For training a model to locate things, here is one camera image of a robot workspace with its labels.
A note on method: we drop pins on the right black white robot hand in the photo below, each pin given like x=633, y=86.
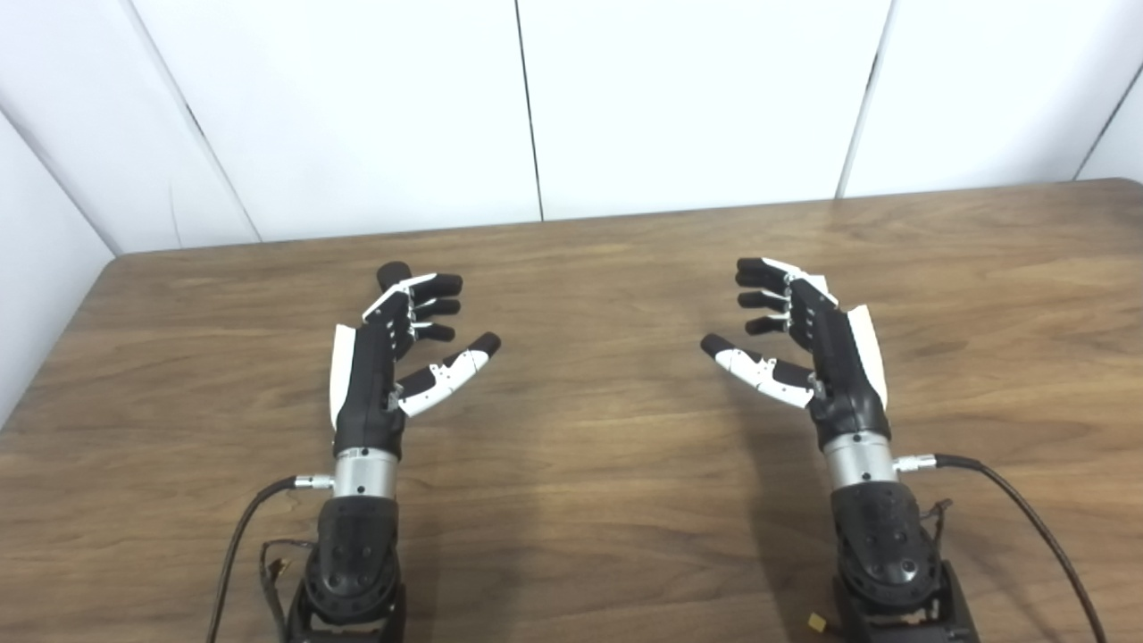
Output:
x=844, y=375

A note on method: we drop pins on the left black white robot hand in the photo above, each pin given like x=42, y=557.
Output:
x=366, y=384

